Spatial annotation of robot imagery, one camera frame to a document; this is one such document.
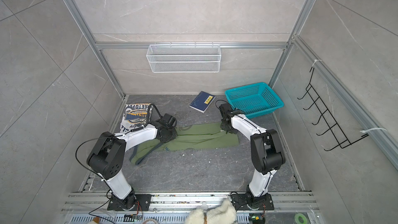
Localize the white wire mesh shelf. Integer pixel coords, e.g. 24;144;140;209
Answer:
146;44;222;73

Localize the navy blue book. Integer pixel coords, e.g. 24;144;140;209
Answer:
189;91;215;113

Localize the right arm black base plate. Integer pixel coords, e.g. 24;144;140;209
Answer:
230;192;275;211

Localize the green tape roll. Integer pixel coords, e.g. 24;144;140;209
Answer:
294;213;308;224

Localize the black wire hook rack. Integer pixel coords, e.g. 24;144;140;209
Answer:
297;67;369;151

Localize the aluminium mounting rail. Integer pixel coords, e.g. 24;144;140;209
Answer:
60;192;324;224

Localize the teal plastic basket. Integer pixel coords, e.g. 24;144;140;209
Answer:
225;83;284;119

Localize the green tank top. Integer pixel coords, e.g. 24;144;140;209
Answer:
129;122;239;164

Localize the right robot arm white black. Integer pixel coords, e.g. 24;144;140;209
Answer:
217;101;286;211

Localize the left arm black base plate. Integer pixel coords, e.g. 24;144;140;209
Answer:
107;194;152;211

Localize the white fluffy plush toy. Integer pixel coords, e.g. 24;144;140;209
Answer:
184;200;236;224

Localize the white tank top navy trim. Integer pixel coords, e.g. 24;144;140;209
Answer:
120;103;153;133

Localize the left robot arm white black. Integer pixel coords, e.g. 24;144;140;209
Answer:
75;104;177;211

